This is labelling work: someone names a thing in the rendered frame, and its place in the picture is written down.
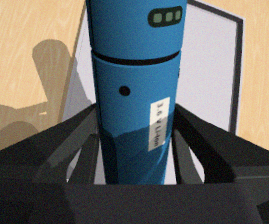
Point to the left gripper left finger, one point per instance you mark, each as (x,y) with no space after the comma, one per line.
(45,156)

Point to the grey shallow rectangular tray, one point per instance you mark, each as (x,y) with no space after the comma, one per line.
(211,67)

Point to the blue electric nut driver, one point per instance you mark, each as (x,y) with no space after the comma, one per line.
(135,52)

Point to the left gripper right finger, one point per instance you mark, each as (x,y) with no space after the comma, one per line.
(224,156)

